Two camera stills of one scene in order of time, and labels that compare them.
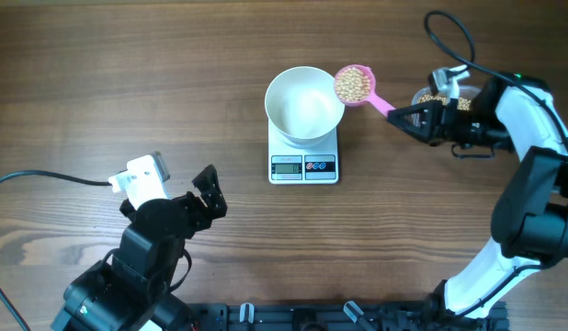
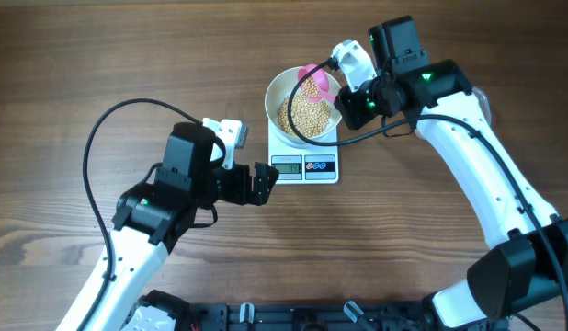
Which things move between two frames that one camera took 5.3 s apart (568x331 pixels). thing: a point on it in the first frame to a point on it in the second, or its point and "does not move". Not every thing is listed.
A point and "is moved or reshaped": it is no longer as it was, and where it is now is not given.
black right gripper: x=437 y=120 to x=354 y=116
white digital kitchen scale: x=294 y=165 does not move
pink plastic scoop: x=372 y=97 is moved or reshaped
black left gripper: x=209 y=183 to x=242 y=195
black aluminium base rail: x=340 y=316 does not move
